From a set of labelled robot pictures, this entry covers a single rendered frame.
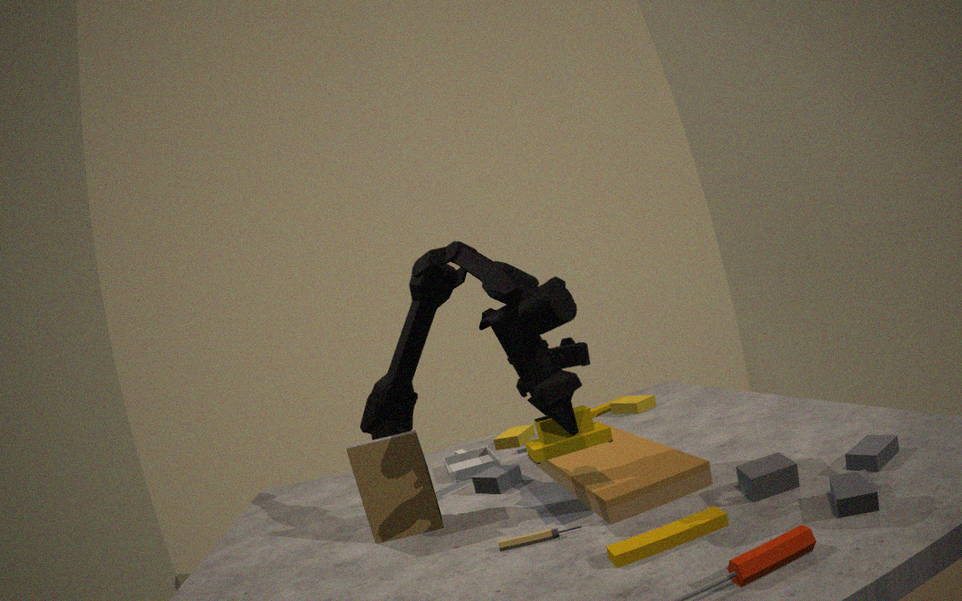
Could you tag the orange rectangular panel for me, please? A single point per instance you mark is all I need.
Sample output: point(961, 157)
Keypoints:
point(628, 476)

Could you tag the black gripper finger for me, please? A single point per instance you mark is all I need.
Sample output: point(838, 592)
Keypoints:
point(562, 412)
point(535, 404)

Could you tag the white open rectangular tray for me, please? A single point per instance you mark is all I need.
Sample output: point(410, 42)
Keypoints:
point(468, 464)

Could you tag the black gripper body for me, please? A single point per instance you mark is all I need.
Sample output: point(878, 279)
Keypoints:
point(545, 383)

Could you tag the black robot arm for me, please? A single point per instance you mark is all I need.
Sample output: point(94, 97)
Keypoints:
point(530, 310)

